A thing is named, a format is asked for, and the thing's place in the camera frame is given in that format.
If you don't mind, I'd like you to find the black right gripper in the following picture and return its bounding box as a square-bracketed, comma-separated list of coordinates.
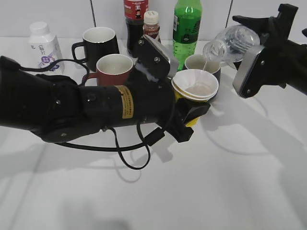
[232, 15, 307, 94]

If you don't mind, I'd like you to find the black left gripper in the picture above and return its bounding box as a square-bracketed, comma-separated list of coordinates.
[124, 71, 211, 143]

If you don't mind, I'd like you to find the yellow paper cup stack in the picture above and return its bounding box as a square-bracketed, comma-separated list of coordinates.
[171, 69, 220, 127]

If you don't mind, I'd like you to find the clear water bottle green label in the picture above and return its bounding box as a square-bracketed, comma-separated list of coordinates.
[203, 25, 260, 67]

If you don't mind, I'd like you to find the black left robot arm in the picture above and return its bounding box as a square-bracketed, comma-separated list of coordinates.
[0, 56, 210, 146]

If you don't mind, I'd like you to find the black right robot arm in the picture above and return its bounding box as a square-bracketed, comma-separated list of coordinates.
[232, 3, 307, 98]

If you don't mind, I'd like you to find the dark grey ceramic mug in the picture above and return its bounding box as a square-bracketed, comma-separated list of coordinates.
[183, 54, 221, 81]

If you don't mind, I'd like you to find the green soda bottle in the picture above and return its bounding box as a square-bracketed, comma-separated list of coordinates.
[173, 0, 202, 71]

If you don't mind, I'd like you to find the red-brown ceramic mug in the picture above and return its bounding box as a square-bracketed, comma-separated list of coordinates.
[82, 54, 134, 86]

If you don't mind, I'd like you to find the Nescafe coffee bottle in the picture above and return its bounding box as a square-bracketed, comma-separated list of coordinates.
[143, 11, 161, 43]

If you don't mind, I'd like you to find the black ceramic mug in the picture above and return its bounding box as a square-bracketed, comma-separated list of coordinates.
[71, 27, 119, 71]

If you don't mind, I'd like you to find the cola bottle red label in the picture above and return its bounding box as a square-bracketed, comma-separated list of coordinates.
[123, 0, 149, 58]

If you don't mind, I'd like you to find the white yogurt drink bottle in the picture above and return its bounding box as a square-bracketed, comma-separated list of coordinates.
[29, 22, 63, 69]

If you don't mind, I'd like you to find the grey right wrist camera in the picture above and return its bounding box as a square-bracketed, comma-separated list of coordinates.
[233, 45, 264, 98]

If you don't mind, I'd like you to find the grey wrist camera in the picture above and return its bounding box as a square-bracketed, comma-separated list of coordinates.
[135, 34, 179, 82]
[233, 45, 264, 98]

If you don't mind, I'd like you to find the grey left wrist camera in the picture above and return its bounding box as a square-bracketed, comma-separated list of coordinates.
[135, 34, 179, 82]

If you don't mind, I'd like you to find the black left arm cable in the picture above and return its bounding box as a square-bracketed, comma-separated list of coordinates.
[18, 58, 166, 170]

